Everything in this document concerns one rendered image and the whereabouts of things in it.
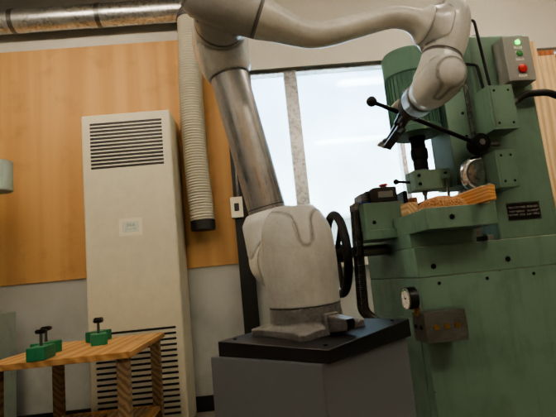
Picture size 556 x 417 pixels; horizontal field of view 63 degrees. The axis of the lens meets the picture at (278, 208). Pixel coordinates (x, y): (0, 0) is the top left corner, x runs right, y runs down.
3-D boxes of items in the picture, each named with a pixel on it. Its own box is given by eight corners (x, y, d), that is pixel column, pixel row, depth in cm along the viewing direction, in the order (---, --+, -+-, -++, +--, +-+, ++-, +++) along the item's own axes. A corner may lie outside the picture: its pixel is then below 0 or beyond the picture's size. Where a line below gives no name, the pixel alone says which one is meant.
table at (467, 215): (337, 248, 181) (336, 233, 182) (410, 242, 185) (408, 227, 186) (394, 232, 122) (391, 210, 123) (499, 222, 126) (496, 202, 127)
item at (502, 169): (483, 193, 150) (477, 157, 152) (503, 191, 151) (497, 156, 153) (500, 187, 141) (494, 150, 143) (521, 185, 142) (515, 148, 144)
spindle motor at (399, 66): (384, 146, 170) (374, 68, 174) (428, 143, 172) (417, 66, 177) (403, 131, 153) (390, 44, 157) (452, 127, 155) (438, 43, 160)
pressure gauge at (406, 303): (402, 316, 128) (399, 287, 129) (415, 314, 129) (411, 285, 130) (412, 318, 122) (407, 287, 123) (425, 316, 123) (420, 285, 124)
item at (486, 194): (395, 228, 186) (394, 218, 186) (400, 228, 186) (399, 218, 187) (490, 199, 120) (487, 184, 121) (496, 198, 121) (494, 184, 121)
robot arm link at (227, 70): (266, 302, 107) (253, 296, 129) (329, 282, 111) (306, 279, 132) (181, -2, 112) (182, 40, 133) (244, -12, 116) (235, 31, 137)
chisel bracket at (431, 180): (407, 198, 162) (404, 174, 163) (444, 195, 164) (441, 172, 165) (416, 194, 155) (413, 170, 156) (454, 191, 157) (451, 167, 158)
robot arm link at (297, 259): (275, 313, 89) (262, 202, 91) (261, 304, 107) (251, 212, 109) (352, 302, 92) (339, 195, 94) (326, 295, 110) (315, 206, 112)
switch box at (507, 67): (499, 88, 157) (491, 45, 159) (525, 87, 158) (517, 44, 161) (510, 80, 151) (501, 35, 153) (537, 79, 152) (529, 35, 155)
